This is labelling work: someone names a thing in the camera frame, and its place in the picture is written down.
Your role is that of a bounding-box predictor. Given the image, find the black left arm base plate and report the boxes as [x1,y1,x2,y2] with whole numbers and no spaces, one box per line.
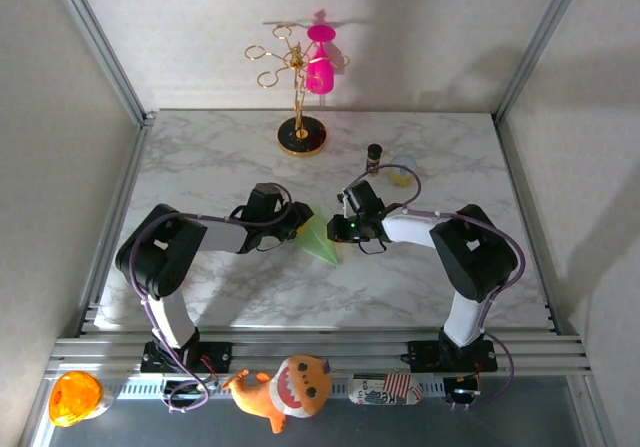
[140,339,234,374]

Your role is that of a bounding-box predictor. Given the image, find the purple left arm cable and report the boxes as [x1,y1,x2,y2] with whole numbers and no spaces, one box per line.
[128,182,294,414]

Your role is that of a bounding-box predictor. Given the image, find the aluminium frame post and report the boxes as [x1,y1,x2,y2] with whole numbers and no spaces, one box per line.
[492,0,592,123]
[47,0,156,126]

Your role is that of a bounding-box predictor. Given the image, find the gold wire glass rack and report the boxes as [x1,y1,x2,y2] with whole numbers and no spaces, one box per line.
[243,24,351,158]

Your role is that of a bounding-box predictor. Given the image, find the translucent orange ball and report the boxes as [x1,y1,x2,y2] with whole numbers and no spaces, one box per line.
[48,370,114,428]

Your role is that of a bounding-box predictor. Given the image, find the green cloth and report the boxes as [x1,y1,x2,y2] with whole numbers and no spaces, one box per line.
[293,205,342,269]

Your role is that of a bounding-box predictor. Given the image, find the white slotted cable duct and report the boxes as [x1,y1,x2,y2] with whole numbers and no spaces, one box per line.
[107,376,451,402]

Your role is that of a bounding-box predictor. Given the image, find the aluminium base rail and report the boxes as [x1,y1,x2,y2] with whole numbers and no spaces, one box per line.
[43,334,596,381]

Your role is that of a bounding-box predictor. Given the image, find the black control box with light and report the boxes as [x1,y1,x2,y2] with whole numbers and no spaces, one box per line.
[444,374,484,409]

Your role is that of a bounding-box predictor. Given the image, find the printed flag can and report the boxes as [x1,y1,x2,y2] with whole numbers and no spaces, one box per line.
[347,371,425,406]

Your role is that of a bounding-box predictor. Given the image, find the aluminium side rail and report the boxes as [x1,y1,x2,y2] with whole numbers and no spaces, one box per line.
[74,111,154,338]
[494,115,561,333]

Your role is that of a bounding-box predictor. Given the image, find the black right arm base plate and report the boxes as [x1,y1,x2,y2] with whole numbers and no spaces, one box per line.
[407,339,497,374]

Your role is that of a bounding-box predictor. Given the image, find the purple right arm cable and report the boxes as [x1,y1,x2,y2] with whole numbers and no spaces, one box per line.
[344,163,528,412]

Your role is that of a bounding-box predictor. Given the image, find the clear cup yellow content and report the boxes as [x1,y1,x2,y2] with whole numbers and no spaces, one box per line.
[389,154,420,188]

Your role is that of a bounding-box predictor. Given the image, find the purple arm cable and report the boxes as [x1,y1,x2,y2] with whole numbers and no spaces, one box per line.
[128,182,294,414]
[344,163,528,412]

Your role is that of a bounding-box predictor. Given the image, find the orange plush shark toy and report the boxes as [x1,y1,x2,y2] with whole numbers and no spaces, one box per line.
[222,355,334,435]

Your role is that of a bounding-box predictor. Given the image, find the small dark spice bottle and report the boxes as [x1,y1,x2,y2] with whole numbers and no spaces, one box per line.
[365,143,384,174]

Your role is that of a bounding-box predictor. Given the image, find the pink wine glass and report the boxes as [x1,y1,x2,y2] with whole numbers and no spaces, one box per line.
[305,22,335,94]

